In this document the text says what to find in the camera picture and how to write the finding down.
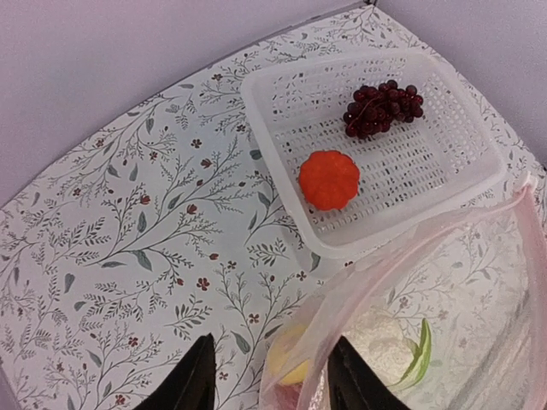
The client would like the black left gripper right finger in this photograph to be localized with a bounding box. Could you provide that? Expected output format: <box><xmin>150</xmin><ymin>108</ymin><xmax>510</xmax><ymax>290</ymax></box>
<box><xmin>327</xmin><ymin>337</ymin><xmax>409</xmax><ymax>410</ymax></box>

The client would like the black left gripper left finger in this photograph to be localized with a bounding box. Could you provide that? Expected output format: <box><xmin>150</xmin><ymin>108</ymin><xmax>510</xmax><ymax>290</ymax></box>
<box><xmin>134</xmin><ymin>333</ymin><xmax>216</xmax><ymax>410</ymax></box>

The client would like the white cauliflower toy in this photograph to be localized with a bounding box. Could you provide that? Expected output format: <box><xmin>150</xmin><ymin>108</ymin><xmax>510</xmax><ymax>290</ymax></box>
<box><xmin>343</xmin><ymin>309</ymin><xmax>431</xmax><ymax>392</ymax></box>

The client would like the yellow lemon toy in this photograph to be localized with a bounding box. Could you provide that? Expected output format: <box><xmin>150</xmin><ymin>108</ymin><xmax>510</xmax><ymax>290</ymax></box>
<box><xmin>266</xmin><ymin>325</ymin><xmax>309</xmax><ymax>386</ymax></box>

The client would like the clear zip top bag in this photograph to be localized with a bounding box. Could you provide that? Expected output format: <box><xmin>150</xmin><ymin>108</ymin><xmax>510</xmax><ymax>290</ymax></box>
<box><xmin>258</xmin><ymin>174</ymin><xmax>546</xmax><ymax>409</ymax></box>

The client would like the red toy pepper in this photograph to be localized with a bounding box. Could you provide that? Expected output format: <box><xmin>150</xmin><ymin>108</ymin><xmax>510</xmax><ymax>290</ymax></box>
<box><xmin>263</xmin><ymin>383</ymin><xmax>303</xmax><ymax>410</ymax></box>

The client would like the orange toy fruit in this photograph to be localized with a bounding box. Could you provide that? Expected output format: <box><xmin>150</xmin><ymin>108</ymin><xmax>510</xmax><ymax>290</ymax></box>
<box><xmin>298</xmin><ymin>150</ymin><xmax>360</xmax><ymax>211</ymax></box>

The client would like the white plastic basket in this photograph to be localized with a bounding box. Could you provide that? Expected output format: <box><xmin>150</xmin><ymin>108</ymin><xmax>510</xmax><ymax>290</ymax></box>
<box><xmin>240</xmin><ymin>49</ymin><xmax>506</xmax><ymax>259</ymax></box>

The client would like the dark red grapes toy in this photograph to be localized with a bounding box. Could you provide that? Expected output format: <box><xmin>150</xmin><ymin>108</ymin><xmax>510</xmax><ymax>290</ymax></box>
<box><xmin>343</xmin><ymin>79</ymin><xmax>424</xmax><ymax>139</ymax></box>

